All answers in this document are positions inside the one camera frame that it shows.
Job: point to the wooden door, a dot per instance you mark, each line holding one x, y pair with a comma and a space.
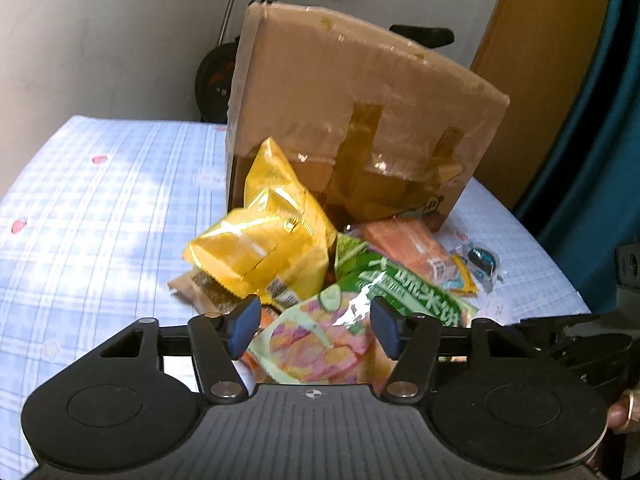
540, 60

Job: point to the blue and white cookie packet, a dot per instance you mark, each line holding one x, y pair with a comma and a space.
481, 261

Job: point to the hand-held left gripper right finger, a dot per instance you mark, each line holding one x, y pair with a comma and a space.
385, 328

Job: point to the black exercise bike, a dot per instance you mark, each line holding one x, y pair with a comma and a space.
217, 77

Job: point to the brown cardboard box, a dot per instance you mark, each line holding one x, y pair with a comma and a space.
350, 105

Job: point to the teal curtain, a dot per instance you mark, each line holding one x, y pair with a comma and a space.
600, 135

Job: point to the person's right hand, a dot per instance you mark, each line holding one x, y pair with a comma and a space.
625, 410

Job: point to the orange snack packet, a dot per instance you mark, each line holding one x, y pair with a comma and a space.
400, 242

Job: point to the blue checked bed sheet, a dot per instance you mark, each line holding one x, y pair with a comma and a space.
100, 220

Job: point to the brown snack packet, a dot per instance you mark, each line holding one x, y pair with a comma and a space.
210, 290

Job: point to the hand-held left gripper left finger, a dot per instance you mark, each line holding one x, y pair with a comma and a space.
245, 328

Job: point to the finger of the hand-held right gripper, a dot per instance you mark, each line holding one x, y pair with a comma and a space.
575, 332

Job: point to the yellow snack bag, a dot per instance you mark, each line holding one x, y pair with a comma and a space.
270, 170
250, 252

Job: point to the light green pink snack bag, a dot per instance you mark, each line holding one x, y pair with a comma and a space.
320, 340

